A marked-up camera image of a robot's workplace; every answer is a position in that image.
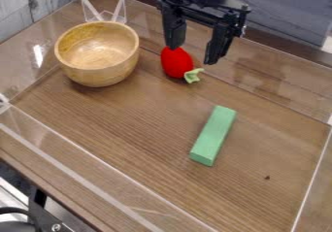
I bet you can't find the black cable bottom left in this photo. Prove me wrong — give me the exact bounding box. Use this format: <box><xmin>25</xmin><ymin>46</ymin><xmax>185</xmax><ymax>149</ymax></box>
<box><xmin>0</xmin><ymin>206</ymin><xmax>37</xmax><ymax>232</ymax></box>

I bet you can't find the grey blue sofa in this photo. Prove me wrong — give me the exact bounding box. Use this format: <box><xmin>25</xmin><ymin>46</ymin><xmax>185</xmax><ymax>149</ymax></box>
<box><xmin>241</xmin><ymin>0</ymin><xmax>332</xmax><ymax>47</ymax></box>

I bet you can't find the red felt strawberry toy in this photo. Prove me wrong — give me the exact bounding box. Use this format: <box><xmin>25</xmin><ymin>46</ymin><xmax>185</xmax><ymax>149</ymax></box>
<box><xmin>162</xmin><ymin>47</ymin><xmax>205</xmax><ymax>83</ymax></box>

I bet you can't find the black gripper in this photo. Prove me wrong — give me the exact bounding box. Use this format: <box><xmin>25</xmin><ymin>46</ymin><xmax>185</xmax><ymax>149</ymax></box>
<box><xmin>159</xmin><ymin>0</ymin><xmax>253</xmax><ymax>65</ymax></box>

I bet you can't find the black metal table bracket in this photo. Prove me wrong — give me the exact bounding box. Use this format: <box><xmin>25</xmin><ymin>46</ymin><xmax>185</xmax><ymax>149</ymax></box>
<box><xmin>29</xmin><ymin>187</ymin><xmax>74</xmax><ymax>232</ymax></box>

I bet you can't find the light brown wooden bowl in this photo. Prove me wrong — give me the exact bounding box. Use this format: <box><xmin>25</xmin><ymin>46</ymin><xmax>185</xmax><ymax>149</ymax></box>
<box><xmin>55</xmin><ymin>21</ymin><xmax>141</xmax><ymax>87</ymax></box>

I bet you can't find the green rectangular block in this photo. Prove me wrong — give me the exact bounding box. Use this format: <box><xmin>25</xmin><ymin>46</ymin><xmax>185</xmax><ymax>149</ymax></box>
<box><xmin>190</xmin><ymin>106</ymin><xmax>237</xmax><ymax>166</ymax></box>

